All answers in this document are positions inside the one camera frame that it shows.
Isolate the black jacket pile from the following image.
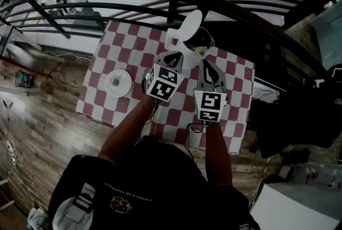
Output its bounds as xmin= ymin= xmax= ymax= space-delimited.
xmin=250 ymin=63 xmax=342 ymax=159

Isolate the white power strip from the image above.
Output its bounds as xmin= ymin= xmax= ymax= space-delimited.
xmin=6 ymin=140 xmax=18 ymax=164

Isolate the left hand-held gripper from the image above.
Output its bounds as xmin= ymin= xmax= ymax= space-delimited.
xmin=145 ymin=51 xmax=185 ymax=103

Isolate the person's right forearm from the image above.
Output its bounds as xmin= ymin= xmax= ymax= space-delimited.
xmin=204 ymin=121 xmax=233 ymax=188

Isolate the person's left forearm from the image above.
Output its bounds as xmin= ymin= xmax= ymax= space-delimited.
xmin=97 ymin=94 xmax=157 ymax=167

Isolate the grey shoulder strap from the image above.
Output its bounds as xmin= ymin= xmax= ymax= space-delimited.
xmin=52 ymin=182 xmax=96 ymax=230

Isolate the black mesh waste bin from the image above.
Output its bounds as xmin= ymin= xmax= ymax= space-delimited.
xmin=15 ymin=70 xmax=35 ymax=88

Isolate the pale crumpled cloth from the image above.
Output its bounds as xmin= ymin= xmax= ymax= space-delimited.
xmin=26 ymin=207 xmax=51 ymax=230

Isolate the white plastic pitcher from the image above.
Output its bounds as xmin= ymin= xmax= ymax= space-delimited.
xmin=164 ymin=9 xmax=216 ymax=71

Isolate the white round plate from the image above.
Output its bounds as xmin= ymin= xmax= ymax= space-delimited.
xmin=104 ymin=68 xmax=133 ymax=98

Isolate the white bag red print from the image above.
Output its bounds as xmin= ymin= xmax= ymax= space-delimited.
xmin=279 ymin=163 xmax=342 ymax=188

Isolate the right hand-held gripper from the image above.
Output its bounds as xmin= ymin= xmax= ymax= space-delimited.
xmin=193 ymin=59 xmax=228 ymax=123

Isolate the red white checkered tablecloth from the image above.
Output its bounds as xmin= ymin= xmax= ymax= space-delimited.
xmin=75 ymin=20 xmax=256 ymax=155

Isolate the person's black shirt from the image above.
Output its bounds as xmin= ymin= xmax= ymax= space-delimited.
xmin=48 ymin=135 xmax=261 ymax=230

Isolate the white table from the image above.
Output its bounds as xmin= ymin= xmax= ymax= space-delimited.
xmin=251 ymin=183 xmax=342 ymax=230

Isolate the brown wooden coat stand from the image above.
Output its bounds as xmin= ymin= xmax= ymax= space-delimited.
xmin=0 ymin=55 xmax=72 ymax=90

